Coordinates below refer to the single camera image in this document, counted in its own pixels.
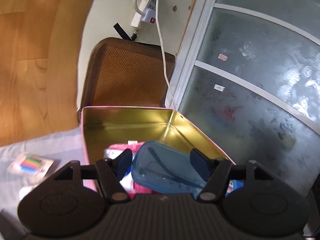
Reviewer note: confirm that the pink towel in tin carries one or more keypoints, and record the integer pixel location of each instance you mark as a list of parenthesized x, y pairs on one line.
[(129, 180)]

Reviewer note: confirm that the pink metal tin box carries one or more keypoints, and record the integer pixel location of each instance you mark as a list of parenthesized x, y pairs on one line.
[(107, 125)]

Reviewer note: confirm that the blue glasses case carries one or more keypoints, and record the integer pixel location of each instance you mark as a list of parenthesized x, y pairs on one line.
[(166, 170)]

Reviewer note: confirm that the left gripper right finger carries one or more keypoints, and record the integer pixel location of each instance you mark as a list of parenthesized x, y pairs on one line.
[(215, 172)]

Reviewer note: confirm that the brown woven seat cushion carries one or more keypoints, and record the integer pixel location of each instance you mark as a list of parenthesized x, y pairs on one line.
[(126, 73)]

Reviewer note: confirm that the striped bed sheet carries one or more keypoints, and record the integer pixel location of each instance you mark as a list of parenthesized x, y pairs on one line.
[(62, 147)]

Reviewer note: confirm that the wood pattern floor sheet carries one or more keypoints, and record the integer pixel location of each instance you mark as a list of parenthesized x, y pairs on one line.
[(40, 45)]

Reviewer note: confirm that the colourful crayon packet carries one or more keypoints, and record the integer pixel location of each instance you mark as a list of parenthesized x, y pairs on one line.
[(30, 165)]

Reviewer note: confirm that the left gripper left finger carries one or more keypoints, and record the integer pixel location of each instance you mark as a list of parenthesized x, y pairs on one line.
[(111, 172)]

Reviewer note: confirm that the white power strip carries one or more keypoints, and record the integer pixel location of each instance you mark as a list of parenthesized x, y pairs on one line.
[(145, 14)]

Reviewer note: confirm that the frosted glass sliding door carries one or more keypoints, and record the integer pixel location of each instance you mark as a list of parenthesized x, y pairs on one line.
[(247, 75)]

